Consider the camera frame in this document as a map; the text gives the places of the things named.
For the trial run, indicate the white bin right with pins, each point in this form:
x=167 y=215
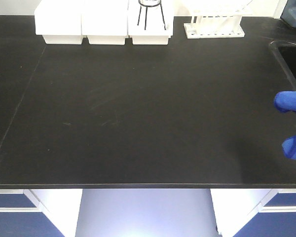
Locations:
x=150 y=21

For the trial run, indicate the white bin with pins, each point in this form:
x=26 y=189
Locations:
x=59 y=21
x=105 y=21
x=150 y=21

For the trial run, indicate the white bin middle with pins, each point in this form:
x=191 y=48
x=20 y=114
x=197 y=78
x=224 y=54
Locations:
x=105 y=21

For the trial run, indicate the white test tube rack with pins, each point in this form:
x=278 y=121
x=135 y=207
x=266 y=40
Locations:
x=216 y=18

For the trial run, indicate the white bin left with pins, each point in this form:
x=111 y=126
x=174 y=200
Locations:
x=59 y=21

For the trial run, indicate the black sink basin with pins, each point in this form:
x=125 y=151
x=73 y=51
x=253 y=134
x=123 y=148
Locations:
x=285 y=54

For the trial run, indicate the blue left cabinet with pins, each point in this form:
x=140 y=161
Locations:
x=39 y=212

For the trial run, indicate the blue-grey container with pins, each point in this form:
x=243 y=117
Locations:
x=289 y=13

